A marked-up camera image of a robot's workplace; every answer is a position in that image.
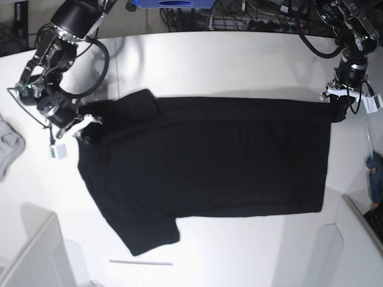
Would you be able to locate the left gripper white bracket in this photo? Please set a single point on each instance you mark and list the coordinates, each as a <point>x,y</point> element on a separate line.
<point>343,92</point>

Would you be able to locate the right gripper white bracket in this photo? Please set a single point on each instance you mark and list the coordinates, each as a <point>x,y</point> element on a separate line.
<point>79,123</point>

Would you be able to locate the black T-shirt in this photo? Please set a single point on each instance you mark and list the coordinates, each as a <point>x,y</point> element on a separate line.
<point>153,160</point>

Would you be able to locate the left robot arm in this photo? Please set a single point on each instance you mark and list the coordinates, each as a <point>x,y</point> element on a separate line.
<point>356,38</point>

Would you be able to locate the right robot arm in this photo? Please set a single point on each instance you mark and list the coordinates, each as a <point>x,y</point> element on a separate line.
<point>192,86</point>

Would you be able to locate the blue glue gun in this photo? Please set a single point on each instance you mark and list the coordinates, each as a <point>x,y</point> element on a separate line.
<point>374,164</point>

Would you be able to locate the grey cloth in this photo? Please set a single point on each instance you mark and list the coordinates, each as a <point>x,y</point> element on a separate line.
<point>12,145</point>

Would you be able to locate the black keyboard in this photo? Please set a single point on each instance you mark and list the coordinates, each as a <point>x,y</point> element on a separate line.
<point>372,220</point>

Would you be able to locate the blue box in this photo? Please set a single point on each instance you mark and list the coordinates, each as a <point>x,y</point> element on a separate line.
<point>206,4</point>

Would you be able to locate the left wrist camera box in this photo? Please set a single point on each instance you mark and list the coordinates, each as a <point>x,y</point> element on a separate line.
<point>373,103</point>

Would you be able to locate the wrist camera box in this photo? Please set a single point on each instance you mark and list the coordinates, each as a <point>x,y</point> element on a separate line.
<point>58,151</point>
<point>373,103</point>

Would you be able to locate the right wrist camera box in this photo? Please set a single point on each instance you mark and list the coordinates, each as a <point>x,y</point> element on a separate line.
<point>58,151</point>

